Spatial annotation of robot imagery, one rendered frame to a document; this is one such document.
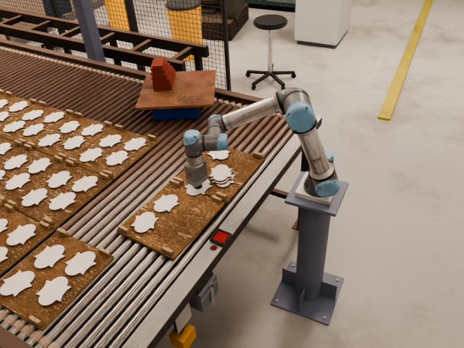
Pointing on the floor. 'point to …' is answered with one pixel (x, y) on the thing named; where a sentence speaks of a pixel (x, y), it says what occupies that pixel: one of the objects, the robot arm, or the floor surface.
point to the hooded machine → (321, 21)
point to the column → (311, 261)
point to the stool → (268, 21)
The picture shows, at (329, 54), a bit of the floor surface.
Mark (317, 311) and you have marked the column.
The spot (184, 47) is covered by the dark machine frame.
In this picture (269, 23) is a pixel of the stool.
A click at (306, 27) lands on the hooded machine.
